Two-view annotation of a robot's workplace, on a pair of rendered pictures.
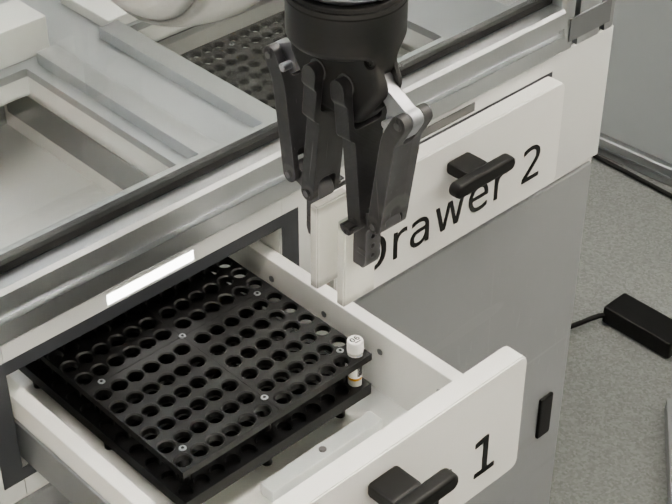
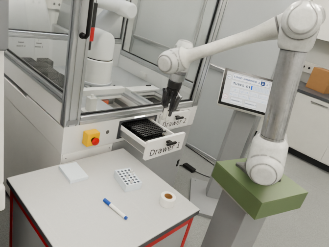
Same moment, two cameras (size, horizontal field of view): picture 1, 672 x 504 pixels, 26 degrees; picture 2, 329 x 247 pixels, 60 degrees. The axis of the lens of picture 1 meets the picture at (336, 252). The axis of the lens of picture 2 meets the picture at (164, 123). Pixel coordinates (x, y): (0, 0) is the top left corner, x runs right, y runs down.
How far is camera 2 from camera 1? 0.70 m
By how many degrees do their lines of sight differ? 15
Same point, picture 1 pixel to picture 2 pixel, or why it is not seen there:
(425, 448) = (173, 139)
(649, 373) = (188, 174)
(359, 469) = (166, 137)
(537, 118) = (186, 114)
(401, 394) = not seen: hidden behind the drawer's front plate
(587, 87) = (193, 113)
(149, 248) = (140, 112)
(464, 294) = not seen: hidden behind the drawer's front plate
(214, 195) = (149, 108)
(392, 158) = (176, 101)
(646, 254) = (190, 159)
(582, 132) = (191, 119)
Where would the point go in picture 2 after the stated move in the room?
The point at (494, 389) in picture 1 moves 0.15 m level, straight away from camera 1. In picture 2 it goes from (181, 135) to (182, 125)
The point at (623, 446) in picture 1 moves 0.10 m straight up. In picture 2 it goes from (183, 183) to (186, 174)
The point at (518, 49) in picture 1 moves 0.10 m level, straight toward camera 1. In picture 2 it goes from (186, 104) to (185, 109)
